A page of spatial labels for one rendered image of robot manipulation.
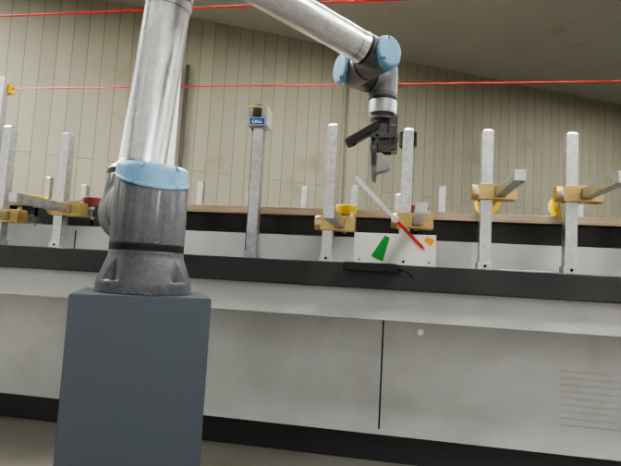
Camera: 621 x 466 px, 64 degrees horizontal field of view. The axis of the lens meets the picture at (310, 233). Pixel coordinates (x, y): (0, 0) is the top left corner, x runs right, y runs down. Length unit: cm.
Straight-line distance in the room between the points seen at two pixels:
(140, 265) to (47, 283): 109
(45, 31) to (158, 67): 469
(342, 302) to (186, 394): 79
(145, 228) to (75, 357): 26
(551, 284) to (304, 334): 85
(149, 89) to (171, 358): 64
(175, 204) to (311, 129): 492
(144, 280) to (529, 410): 139
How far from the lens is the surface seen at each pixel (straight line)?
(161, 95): 129
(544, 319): 171
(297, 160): 578
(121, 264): 103
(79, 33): 594
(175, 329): 98
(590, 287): 170
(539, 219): 189
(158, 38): 134
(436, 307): 166
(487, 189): 167
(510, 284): 164
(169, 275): 103
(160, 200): 103
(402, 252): 163
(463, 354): 188
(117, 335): 98
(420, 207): 134
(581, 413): 199
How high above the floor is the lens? 66
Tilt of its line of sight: 5 degrees up
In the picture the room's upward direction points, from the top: 3 degrees clockwise
